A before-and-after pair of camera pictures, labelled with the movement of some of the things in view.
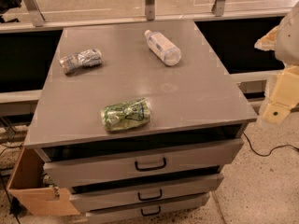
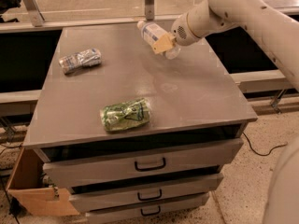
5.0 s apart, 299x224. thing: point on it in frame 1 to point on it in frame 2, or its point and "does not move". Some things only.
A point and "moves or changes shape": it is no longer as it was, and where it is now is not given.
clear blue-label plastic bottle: (163, 48) moves or changes shape
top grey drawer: (141, 161) does not move
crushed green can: (126, 115) does not move
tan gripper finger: (285, 97) to (180, 35)
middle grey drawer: (144, 192) does not move
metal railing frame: (49, 6) does not move
